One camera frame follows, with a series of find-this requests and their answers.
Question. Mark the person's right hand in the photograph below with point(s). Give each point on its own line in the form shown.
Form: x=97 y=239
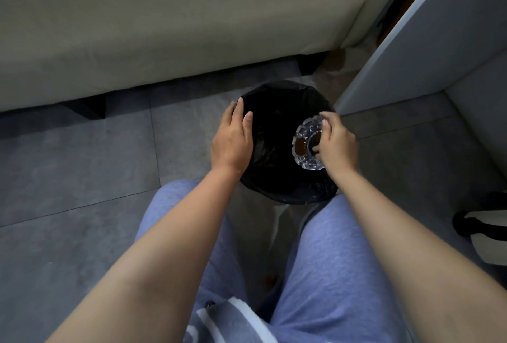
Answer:
x=340 y=148

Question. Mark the person's left hand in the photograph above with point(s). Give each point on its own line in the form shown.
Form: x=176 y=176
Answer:
x=231 y=141

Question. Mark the person's left thumb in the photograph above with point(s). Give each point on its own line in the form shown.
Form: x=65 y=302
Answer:
x=248 y=126

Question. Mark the person's right thumb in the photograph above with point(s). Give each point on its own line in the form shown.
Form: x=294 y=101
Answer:
x=319 y=147

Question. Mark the clear glass ashtray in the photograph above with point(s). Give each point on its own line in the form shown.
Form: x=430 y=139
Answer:
x=303 y=138

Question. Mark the black bin bag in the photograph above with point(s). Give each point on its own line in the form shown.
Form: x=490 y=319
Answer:
x=277 y=116

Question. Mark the person's right forearm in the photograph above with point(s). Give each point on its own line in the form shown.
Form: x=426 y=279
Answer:
x=408 y=259

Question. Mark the person's left forearm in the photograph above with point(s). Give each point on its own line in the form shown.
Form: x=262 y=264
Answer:
x=158 y=259

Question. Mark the black sofa leg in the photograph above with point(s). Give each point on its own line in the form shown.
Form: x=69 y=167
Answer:
x=313 y=62
x=89 y=107

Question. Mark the blue-grey trousers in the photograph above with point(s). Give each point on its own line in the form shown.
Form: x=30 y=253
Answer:
x=336 y=275

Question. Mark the beige sofa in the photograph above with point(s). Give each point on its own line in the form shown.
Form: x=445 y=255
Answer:
x=158 y=17

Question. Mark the white cabinet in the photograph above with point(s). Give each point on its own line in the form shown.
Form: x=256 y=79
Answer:
x=427 y=37

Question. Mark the black and white bag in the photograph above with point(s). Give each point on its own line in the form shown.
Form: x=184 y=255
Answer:
x=489 y=231

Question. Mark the grey striped shirt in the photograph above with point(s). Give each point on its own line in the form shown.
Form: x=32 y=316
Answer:
x=229 y=321

